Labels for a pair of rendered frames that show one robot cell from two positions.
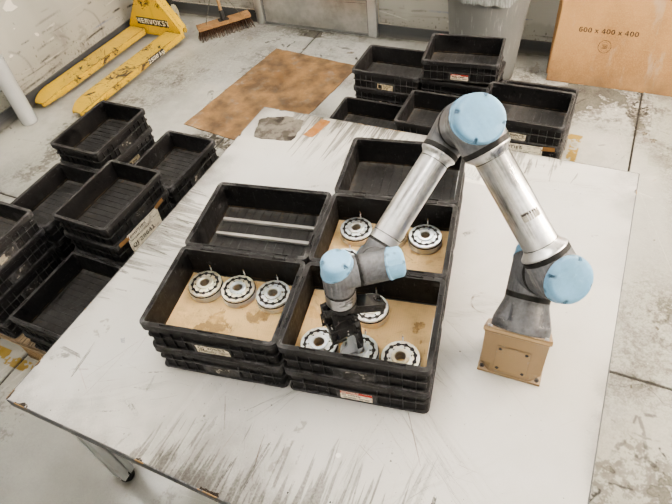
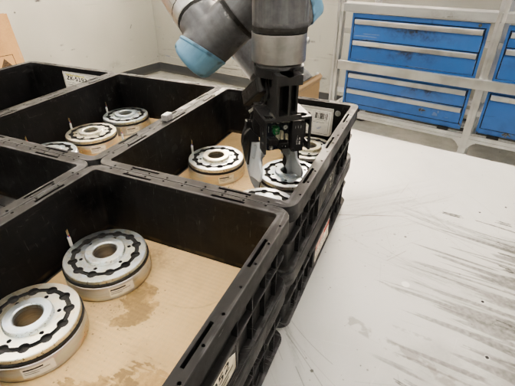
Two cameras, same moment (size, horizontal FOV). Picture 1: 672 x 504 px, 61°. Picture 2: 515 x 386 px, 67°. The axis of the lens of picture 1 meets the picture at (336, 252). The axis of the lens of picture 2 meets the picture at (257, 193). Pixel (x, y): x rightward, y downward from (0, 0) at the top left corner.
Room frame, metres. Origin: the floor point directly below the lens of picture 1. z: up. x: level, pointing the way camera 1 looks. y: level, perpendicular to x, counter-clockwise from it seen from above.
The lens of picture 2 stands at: (0.86, 0.56, 1.18)
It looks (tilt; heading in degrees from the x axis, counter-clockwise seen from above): 32 degrees down; 273
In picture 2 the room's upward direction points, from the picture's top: straight up
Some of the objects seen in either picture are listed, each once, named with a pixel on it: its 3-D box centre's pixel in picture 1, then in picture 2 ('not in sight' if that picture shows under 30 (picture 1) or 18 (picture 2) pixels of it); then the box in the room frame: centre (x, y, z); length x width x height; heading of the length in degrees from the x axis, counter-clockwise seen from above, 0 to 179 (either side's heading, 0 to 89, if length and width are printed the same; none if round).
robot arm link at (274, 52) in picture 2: (341, 296); (280, 48); (0.85, 0.00, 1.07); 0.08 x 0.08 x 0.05
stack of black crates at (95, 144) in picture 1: (115, 161); not in sight; (2.54, 1.09, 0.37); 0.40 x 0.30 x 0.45; 150
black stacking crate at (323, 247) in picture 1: (385, 245); (115, 134); (1.18, -0.15, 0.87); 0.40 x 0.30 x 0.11; 70
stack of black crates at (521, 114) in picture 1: (519, 143); not in sight; (2.20, -0.97, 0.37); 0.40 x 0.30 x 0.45; 60
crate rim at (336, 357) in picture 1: (363, 314); (248, 135); (0.90, -0.05, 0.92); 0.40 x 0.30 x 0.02; 70
